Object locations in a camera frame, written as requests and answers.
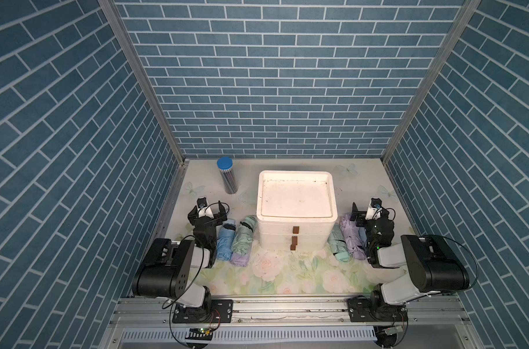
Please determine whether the blue umbrella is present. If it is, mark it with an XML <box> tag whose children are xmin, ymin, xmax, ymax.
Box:
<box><xmin>216</xmin><ymin>219</ymin><xmax>236</xmax><ymax>262</ymax></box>

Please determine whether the purple umbrella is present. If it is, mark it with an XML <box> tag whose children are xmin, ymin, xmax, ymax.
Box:
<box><xmin>339</xmin><ymin>213</ymin><xmax>367</xmax><ymax>260</ymax></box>
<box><xmin>229</xmin><ymin>252</ymin><xmax>251</xmax><ymax>268</ymax></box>

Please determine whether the green umbrella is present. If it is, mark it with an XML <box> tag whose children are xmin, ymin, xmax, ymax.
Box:
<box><xmin>232</xmin><ymin>215</ymin><xmax>258</xmax><ymax>256</ymax></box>
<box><xmin>328</xmin><ymin>224</ymin><xmax>351</xmax><ymax>263</ymax></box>

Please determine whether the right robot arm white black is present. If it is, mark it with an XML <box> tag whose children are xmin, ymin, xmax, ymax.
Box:
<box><xmin>347</xmin><ymin>198</ymin><xmax>479</xmax><ymax>322</ymax></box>

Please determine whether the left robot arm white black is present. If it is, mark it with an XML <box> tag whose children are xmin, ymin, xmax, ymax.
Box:
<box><xmin>131</xmin><ymin>198</ymin><xmax>229</xmax><ymax>324</ymax></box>

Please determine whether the white plastic drawer cabinet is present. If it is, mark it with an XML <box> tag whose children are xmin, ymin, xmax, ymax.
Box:
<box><xmin>257</xmin><ymin>170</ymin><xmax>339</xmax><ymax>253</ymax></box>

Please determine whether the pencil tube blue lid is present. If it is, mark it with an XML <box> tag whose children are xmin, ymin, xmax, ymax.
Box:
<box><xmin>216</xmin><ymin>156</ymin><xmax>238</xmax><ymax>195</ymax></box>

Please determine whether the floral table mat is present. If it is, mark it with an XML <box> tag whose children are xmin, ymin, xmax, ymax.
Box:
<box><xmin>189</xmin><ymin>233</ymin><xmax>408</xmax><ymax>296</ymax></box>

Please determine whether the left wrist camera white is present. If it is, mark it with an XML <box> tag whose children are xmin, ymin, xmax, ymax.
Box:
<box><xmin>197</xmin><ymin>197</ymin><xmax>214</xmax><ymax>218</ymax></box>

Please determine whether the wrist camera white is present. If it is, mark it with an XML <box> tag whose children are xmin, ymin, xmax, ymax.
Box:
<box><xmin>197</xmin><ymin>197</ymin><xmax>214</xmax><ymax>218</ymax></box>
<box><xmin>366</xmin><ymin>198</ymin><xmax>382</xmax><ymax>220</ymax></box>

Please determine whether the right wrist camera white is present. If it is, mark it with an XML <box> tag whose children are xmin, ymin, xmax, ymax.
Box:
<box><xmin>366</xmin><ymin>198</ymin><xmax>382</xmax><ymax>220</ymax></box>

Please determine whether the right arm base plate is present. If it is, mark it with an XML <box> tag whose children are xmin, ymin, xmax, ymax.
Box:
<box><xmin>347</xmin><ymin>296</ymin><xmax>408</xmax><ymax>324</ymax></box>

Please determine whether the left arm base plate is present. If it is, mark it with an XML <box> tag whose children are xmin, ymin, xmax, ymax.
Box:
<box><xmin>171</xmin><ymin>299</ymin><xmax>234</xmax><ymax>324</ymax></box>

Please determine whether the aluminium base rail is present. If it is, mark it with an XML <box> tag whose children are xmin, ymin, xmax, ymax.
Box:
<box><xmin>101</xmin><ymin>295</ymin><xmax>482</xmax><ymax>348</ymax></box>

